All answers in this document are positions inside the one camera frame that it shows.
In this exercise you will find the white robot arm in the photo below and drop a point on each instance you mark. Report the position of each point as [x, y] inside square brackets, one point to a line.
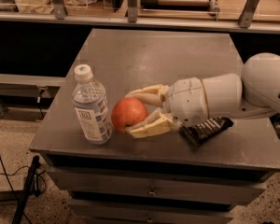
[253, 94]

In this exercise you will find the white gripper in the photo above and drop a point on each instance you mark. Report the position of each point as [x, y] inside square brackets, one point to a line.
[186, 99]

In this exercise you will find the black snack wrapper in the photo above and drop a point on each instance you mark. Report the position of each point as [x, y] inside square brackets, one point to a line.
[198, 134]

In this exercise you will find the black tripod leg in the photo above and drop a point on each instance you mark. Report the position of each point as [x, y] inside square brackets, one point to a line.
[35, 164]

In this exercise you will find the clear plastic water bottle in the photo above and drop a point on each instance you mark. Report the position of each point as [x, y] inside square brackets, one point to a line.
[90, 102]

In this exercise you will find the upper drawer knob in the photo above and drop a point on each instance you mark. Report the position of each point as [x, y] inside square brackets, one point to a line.
[151, 192]

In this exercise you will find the red apple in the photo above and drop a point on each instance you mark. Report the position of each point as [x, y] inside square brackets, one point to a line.
[127, 112]

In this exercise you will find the grey metal railing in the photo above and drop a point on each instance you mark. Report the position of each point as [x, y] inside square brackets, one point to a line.
[223, 15]

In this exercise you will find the grey low bench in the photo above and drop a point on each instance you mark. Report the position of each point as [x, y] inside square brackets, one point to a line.
[38, 87]

